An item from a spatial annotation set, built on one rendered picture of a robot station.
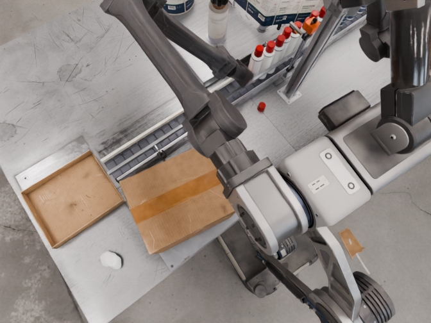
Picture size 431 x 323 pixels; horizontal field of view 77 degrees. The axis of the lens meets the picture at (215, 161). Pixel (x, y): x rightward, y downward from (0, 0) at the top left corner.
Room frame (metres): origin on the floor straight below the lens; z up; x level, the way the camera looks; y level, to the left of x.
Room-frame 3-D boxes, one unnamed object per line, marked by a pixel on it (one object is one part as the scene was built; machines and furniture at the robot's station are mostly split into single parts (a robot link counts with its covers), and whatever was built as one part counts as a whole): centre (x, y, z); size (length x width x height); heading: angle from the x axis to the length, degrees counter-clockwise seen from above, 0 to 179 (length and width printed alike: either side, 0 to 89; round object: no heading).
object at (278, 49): (0.83, -0.17, 0.98); 0.05 x 0.05 x 0.20
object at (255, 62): (0.76, -0.09, 0.98); 0.05 x 0.05 x 0.20
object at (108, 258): (-0.11, 0.32, 0.85); 0.08 x 0.07 x 0.04; 39
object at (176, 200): (0.14, 0.09, 0.99); 0.30 x 0.24 x 0.27; 127
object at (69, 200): (0.09, 0.53, 0.85); 0.30 x 0.26 x 0.04; 137
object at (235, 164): (0.16, -0.04, 1.45); 0.09 x 0.08 x 0.12; 132
